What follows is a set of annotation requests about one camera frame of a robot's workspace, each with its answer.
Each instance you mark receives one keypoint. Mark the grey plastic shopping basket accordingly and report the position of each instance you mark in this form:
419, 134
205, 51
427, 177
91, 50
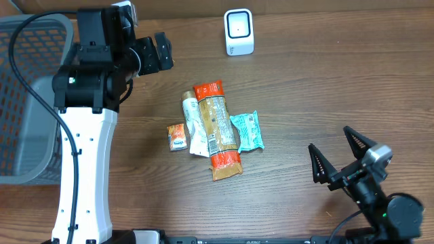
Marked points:
30, 137

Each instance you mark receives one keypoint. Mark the teal snack packet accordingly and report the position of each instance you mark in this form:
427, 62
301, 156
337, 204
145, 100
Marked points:
248, 128

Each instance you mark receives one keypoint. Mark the white tube with gold cap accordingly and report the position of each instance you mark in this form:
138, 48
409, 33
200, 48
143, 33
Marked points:
195, 126

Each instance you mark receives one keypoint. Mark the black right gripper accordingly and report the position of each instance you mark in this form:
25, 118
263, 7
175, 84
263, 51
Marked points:
320, 168

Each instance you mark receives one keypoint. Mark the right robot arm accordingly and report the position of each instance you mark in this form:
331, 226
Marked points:
381, 218

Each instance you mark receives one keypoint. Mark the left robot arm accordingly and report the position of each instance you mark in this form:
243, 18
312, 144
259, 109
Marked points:
95, 77

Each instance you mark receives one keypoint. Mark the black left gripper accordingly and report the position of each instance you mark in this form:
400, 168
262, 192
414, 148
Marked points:
146, 63

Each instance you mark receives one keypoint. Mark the white barcode scanner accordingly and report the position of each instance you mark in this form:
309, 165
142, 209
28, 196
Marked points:
239, 32

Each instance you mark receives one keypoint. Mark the long orange snack package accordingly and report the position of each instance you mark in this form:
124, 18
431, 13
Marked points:
222, 146

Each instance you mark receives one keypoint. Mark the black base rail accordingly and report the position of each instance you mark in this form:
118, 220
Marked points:
271, 240

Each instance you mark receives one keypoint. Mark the small orange packet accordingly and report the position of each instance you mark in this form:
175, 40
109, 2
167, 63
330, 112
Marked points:
177, 137

